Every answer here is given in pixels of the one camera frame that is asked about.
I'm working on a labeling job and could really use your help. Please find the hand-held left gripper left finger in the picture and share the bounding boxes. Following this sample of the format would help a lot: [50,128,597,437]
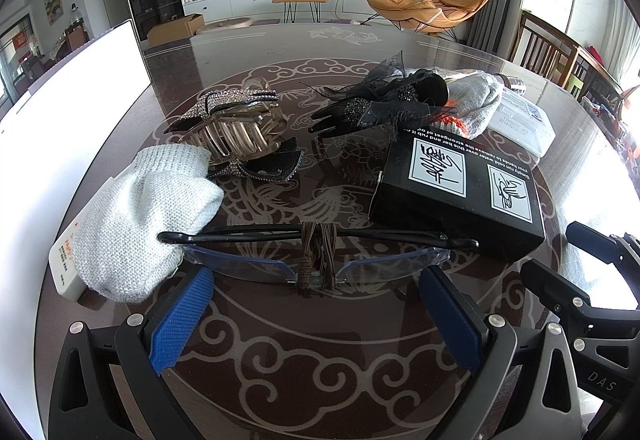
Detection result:
[47,265,216,440]

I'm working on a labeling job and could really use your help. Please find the white tv cabinet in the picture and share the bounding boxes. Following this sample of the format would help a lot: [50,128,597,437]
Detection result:
[182,0,401,23]

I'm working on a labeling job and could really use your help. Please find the brown cardboard box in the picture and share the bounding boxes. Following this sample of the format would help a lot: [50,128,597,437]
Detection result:
[146,13,206,47]

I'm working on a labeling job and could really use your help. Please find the round wooden floor board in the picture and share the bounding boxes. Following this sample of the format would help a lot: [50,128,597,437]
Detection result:
[196,17,255,35]

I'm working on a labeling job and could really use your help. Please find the wooden slatted chair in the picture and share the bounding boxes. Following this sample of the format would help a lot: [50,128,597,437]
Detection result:
[511,10,581,88]
[570,47,631,106]

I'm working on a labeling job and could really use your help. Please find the black lace hair claw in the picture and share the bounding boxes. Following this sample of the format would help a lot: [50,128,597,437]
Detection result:
[299,51,451,143]

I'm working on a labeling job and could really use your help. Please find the black box white labels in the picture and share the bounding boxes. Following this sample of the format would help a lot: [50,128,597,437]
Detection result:
[369,132,546,266]

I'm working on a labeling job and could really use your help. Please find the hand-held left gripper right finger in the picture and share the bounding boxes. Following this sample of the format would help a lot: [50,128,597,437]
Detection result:
[420,265,586,440]

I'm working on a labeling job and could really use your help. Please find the orange lounge chair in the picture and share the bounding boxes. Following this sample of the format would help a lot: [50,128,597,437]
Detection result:
[366,0,492,41]

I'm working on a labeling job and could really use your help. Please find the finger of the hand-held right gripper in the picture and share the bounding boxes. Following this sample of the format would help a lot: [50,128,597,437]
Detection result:
[519,258,640,337]
[566,221,640,271]

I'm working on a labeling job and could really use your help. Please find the white squeeze tube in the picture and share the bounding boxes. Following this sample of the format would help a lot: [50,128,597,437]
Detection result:
[48,174,121,303]

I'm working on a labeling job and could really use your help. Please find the rhinestone bow hair claw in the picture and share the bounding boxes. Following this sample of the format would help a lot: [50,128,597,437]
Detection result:
[161,77,306,183]

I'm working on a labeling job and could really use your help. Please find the light grey knit glove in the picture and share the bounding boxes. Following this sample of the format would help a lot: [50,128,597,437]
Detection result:
[432,75,502,139]
[70,143,224,305]

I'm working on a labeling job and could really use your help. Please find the clear glasses black frame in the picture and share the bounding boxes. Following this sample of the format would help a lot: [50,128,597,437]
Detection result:
[157,221,480,291]

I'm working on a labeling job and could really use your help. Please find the clear plastic box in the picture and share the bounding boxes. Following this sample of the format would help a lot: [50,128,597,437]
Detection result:
[487,85,557,158]

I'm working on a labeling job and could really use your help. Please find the white cardboard container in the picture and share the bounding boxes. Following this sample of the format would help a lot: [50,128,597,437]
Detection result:
[0,18,152,291]

